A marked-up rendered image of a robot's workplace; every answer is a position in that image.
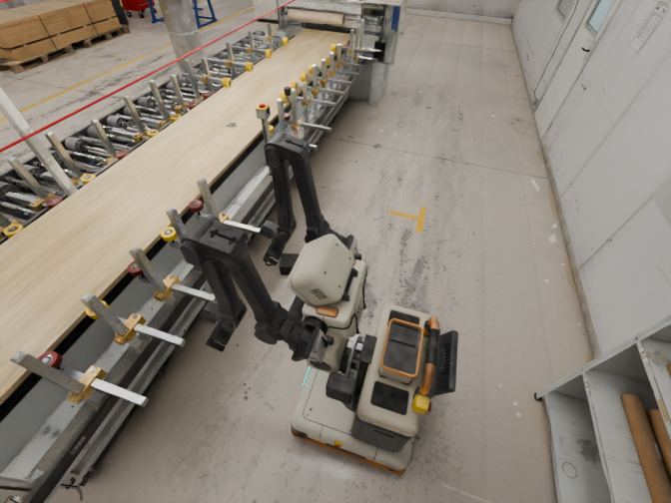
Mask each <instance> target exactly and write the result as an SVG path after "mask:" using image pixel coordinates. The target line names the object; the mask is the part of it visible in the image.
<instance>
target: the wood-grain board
mask: <svg viewBox="0 0 671 503"><path fill-rule="evenodd" d="M348 40H350V36H344V35H336V34H328V33H320V32H312V31H302V32H301V33H300V34H298V35H297V36H295V37H294V38H293V39H291V40H290V41H289V45H288V46H287V45H283V46H281V47H280V48H278V49H277V50H276V51H274V52H273V56H272V58H270V57H266V58H264V59H263V60H261V61H260V62H259V63H257V64H256V65H254V70H253V72H251V71H246V72H245V73H243V74H242V75H240V76H239V77H238V78H236V79H235V80H233V81H232V86H231V88H228V87H223V88H222V89H221V90H219V91H218V92H216V93H215V94H214V95H212V96H211V97H209V98H208V99H206V100H205V101H204V102H202V103H201V104H199V105H198V106H197V107H195V108H194V109H192V110H191V111H190V112H188V113H187V114H185V115H184V116H183V117H181V118H180V119H178V120H177V121H175V122H174V123H173V124H171V125H170V126H168V127H167V128H166V129H164V130H163V131H161V132H160V133H159V134H157V135H156V136H154V137H153V138H151V139H150V140H149V141H147V142H146V143H144V144H143V145H142V146H140V147H139V148H137V149H136V150H135V151H133V152H132V153H130V154H129V155H128V156H126V157H125V158H123V159H122V160H120V161H119V162H118V163H116V164H115V165H113V166H112V167H111V168H109V169H108V170H106V171H105V172H104V173H102V174H101V175H99V176H98V177H96V178H95V179H94V180H92V181H91V182H89V183H88V184H87V185H85V186H84V187H82V188H81V189H80V190H78V191H77V192H75V193H74V194H73V195H71V196H70V197H68V198H67V199H65V200H64V201H63V202H61V203H60V204H58V205H57V206H56V207H54V208H53V209H51V210H50V211H49V212H47V213H46V214H44V215H43V216H41V217H40V218H39V219H37V220H36V221H34V222H33V223H32V224H30V225H29V226H27V227H26V228H25V229H23V230H22V231H20V232H19V233H18V234H16V235H15V236H13V237H12V238H10V239H9V240H8V241H6V242H5V243H3V244H2V245H1V246H0V405H1V404H2V403H3V402H4V401H5V400H6V399H7V398H8V397H9V396H10V395H11V394H12V393H13V392H14V391H15V389H16V388H17V387H18V386H19V385H20V384H21V383H22V382H23V381H24V380H25V379H26V378H27V377H28V376H29V375H30V374H31V373H32V372H31V371H29V370H27V369H25V368H24V367H22V366H20V365H18V364H16V363H14V362H12V361H10V359H11V358H12V357H13V356H14V355H15V354H16V353H17V352H18V351H19V350H21V351H23V352H26V353H28V354H30V355H32V356H34V357H36V358H38V357H39V356H40V355H41V354H43V353H45V352H47V351H53V350H54V349H55V348H56V347H57V346H58V345H59V344H60V343H61V342H62V340H63V339H64V338H65V337H66V336H67V335H68V334H69V333H70V332H71V331H72V330H73V329H74V328H75V327H76V326H77V325H78V324H79V323H80V322H81V321H82V320H83V319H84V318H85V317H86V315H87V313H86V309H87V306H86V305H85V304H84V303H83V302H82V301H81V300H80V299H81V298H82V297H83V296H84V295H85V294H86V293H87V292H88V293H91V294H94V295H96V296H97V297H98V298H99V299H100V300H102V299H103V298H104V297H105V296H106V295H107V294H108V293H109V291H110V290H111V289H112V288H113V287H114V286H115V285H116V284H117V283H118V282H119V281H120V280H121V279H122V278H123V277H124V276H125V275H126V274H127V273H128V270H127V267H128V265H129V264H130V263H131V262H132V261H134V259H133V258H132V256H131V255H130V254H129V250H130V249H131V248H132V247H137V248H141V249H142V251H143V252H144V254H146V253H147V252H148V251H149V250H150V249H151V248H152V247H153V246H154V245H155V244H156V242H157V241H158V240H159V239H160V238H161V231H162V230H163V229H165V228H171V227H172V224H171V222H170V220H169V218H168V216H167V214H166V211H167V210H168V209H169V208H172V209H176V210H177V212H178V214H179V216H180V217H181V216H182V215H183V214H184V213H185V212H186V211H187V210H188V209H189V206H188V204H189V202H191V201H194V200H198V199H199V198H200V197H201V196H202V195H201V192H200V189H199V187H198V184H197V180H198V179H199V178H203V179H206V180H207V183H208V186H209V187H210V186H211V185H212V184H213V183H214V182H215V181H216V180H217V179H218V178H219V177H220V176H221V175H222V174H223V173H224V172H225V171H226V169H227V168H228V167H229V166H230V165H231V164H232V163H233V162H234V161H235V160H236V159H237V158H238V157H239V156H240V155H241V154H242V153H243V152H244V151H245V150H246V149H247V148H248V147H249V145H250V144H251V143H252V142H253V141H254V140H255V139H256V138H257V137H258V136H259V135H260V134H261V133H262V132H263V129H262V122H261V119H258V118H257V113H256V106H257V105H258V104H265V105H270V112H271V115H270V116H269V117H268V122H269V125H270V124H271V123H272V122H273V120H274V119H275V118H276V117H277V116H278V106H277V99H278V98H279V97H280V92H283V91H284V87H290V86H291V82H298V83H299V84H300V85H302V84H303V82H302V81H301V78H300V76H301V72H303V73H308V75H311V76H312V75H313V73H310V71H309V66H310V64H313V65H314V64H316V65H318V67H322V59H326V56H328V57H330V56H331V51H332V50H331V46H332V44H336V45H337V44H338V43H341V46H343V45H346V44H347V43H348ZM233 122H235V123H236V125H237V126H236V127H226V125H227V124H228V123H233Z"/></svg>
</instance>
